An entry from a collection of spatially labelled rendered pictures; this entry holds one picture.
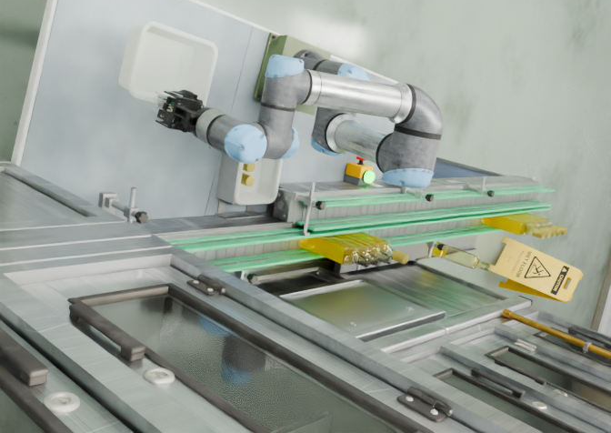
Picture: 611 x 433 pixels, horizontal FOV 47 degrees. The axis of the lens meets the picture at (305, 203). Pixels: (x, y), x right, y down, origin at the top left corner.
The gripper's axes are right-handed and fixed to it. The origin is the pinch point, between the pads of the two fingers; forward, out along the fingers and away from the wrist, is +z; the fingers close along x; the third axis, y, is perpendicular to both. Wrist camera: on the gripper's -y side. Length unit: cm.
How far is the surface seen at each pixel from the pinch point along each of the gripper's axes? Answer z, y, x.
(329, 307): -21, -62, 47
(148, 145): 20.9, -15.0, 16.3
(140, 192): 19.4, -15.7, 29.5
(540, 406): -84, -73, 42
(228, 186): 15, -43, 24
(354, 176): 16, -102, 16
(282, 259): -2, -57, 40
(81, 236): -35, 35, 20
